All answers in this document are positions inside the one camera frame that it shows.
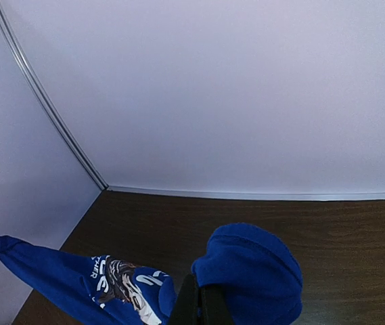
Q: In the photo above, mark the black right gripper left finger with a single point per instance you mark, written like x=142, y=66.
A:
x=185, y=311

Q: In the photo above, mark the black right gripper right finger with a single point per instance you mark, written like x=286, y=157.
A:
x=214, y=310

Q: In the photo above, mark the blue printed t-shirt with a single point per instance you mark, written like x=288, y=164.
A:
x=260, y=280

